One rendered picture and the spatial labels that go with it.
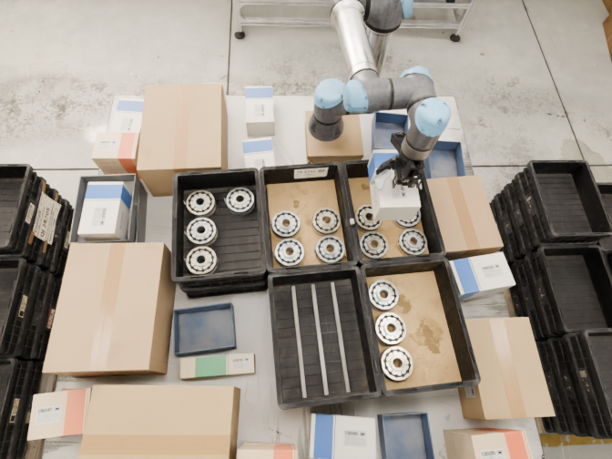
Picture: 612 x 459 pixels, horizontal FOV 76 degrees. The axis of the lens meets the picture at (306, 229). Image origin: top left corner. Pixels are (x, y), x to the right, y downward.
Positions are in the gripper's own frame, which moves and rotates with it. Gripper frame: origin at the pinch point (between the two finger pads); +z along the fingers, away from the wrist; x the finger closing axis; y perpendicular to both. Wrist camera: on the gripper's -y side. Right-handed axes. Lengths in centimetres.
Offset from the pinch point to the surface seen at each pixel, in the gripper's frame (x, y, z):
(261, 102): -42, -59, 33
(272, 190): -37.6, -12.8, 28.1
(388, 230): 4.7, 4.5, 27.8
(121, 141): -96, -34, 26
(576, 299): 103, 22, 73
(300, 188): -26.9, -13.8, 28.1
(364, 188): -2.4, -13.2, 28.0
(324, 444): -23, 73, 31
